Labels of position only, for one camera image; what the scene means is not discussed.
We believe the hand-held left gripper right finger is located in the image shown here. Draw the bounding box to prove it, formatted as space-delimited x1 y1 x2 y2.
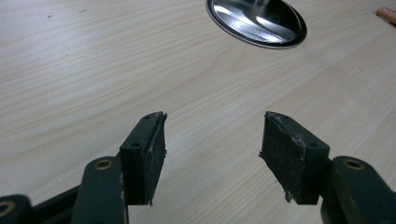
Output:
259 110 396 224

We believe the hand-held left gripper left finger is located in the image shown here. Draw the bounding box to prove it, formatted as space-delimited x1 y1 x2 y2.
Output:
70 111 168 224

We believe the shiny metal bowl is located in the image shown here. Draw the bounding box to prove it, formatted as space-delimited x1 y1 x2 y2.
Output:
205 0 308 49

